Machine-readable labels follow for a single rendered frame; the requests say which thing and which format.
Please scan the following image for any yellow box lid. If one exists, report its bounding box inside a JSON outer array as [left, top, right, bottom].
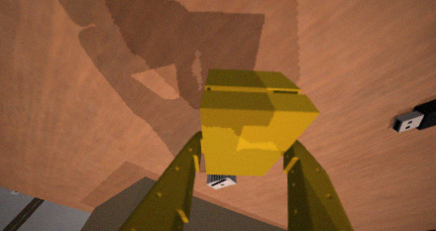
[[199, 90, 320, 175]]

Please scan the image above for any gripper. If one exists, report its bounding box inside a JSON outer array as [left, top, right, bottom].
[[118, 131, 354, 231]]

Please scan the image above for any black usb flash drive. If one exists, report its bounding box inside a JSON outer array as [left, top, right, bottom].
[[392, 99, 436, 133]]

